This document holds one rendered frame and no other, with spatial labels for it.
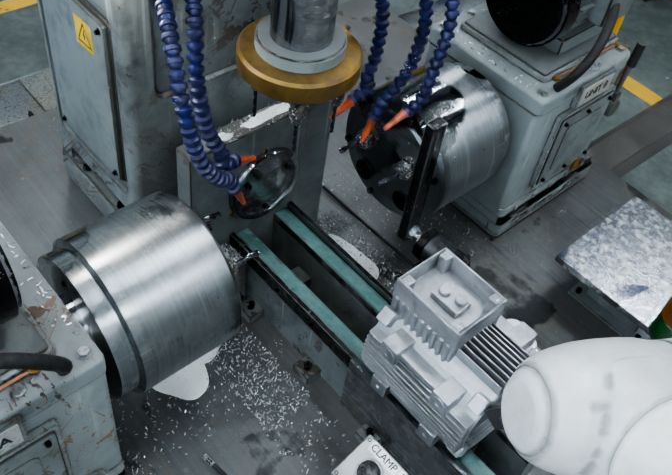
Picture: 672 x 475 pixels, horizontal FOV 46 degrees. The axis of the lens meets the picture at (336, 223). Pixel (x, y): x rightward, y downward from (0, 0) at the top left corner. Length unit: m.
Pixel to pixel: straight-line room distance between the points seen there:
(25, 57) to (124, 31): 2.25
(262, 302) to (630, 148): 2.19
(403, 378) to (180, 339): 0.32
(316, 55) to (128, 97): 0.33
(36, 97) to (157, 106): 1.26
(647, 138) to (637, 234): 1.82
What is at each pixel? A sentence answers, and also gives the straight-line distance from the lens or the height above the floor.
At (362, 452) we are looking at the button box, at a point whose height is 1.07.
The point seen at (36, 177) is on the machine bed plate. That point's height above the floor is 0.80.
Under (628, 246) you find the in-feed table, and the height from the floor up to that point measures 0.92.
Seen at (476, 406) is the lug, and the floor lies 1.08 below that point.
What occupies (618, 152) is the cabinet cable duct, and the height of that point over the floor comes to 0.03.
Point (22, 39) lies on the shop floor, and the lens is 3.53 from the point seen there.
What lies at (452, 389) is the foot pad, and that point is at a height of 1.08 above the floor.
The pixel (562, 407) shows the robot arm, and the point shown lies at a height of 1.47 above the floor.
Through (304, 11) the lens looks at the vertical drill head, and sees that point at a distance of 1.06.
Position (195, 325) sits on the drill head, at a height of 1.08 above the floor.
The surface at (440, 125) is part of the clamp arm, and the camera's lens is 1.19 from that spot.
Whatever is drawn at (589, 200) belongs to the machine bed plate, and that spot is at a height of 0.80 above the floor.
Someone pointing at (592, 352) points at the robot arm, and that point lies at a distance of 0.68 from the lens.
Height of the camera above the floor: 1.99
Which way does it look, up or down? 47 degrees down
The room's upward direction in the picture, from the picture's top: 10 degrees clockwise
